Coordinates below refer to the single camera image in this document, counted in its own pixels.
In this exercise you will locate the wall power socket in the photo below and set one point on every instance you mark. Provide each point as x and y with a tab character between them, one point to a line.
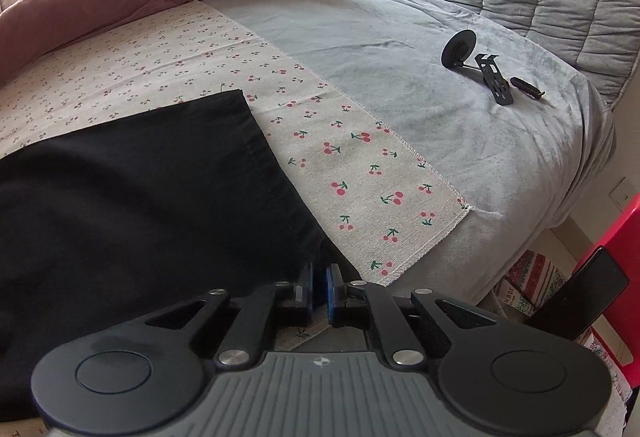
623	192

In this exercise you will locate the black phone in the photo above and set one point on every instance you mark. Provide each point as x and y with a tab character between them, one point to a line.
583	298

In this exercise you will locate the black phone stand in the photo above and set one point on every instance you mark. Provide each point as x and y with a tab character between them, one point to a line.
459	48

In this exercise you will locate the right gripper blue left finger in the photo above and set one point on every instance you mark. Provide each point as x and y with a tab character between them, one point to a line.
303	294

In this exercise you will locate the black pants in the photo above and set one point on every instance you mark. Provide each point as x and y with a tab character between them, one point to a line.
116	220

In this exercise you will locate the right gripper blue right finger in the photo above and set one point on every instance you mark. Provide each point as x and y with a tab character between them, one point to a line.
342	307

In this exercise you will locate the red plastic stool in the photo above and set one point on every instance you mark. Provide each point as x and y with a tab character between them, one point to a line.
621	242

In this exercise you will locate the small black pen-like object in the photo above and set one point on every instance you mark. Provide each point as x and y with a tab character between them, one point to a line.
530	90

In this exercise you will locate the patterned box under bed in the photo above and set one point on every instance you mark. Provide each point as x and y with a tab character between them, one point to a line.
529	283

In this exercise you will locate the cherry print sheet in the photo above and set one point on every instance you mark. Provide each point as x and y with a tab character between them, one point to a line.
381	203

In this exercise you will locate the grey bed cover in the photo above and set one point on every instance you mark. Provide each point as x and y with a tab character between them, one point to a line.
521	167

